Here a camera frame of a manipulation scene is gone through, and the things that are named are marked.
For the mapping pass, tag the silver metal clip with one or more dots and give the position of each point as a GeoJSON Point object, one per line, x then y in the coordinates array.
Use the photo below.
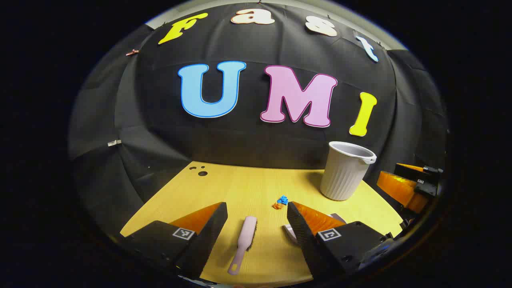
{"type": "Point", "coordinates": [114, 142]}

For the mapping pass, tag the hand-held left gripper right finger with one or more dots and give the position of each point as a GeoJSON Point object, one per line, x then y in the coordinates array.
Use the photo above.
{"type": "Point", "coordinates": [304, 240]}

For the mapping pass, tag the red metal clip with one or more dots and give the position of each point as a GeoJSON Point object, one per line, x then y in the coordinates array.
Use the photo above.
{"type": "Point", "coordinates": [132, 52]}

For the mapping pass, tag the pink dustpan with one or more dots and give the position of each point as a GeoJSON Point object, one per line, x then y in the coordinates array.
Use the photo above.
{"type": "Point", "coordinates": [291, 234]}

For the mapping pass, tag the blue paper trash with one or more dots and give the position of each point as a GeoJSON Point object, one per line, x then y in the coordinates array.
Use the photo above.
{"type": "Point", "coordinates": [283, 200]}

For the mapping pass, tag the small pink broom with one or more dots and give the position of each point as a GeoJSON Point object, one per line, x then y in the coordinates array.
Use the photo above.
{"type": "Point", "coordinates": [246, 236]}

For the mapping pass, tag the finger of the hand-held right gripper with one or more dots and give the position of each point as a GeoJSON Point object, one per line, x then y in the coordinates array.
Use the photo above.
{"type": "Point", "coordinates": [416, 172]}
{"type": "Point", "coordinates": [400, 190]}

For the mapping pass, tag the yellow wooden desktop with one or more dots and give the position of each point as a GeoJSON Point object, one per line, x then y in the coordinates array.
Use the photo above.
{"type": "Point", "coordinates": [256, 188]}

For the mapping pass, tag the black backdrop cloth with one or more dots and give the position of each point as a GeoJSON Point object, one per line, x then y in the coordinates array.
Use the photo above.
{"type": "Point", "coordinates": [256, 48]}

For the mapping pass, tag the white ribbed garbage bin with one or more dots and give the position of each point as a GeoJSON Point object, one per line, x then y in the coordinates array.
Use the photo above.
{"type": "Point", "coordinates": [344, 176]}

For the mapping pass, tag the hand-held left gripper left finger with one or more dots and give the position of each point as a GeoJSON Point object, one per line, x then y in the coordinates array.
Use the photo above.
{"type": "Point", "coordinates": [208, 240]}

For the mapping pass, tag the orange paper trash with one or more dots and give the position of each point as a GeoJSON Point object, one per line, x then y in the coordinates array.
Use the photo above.
{"type": "Point", "coordinates": [278, 206]}

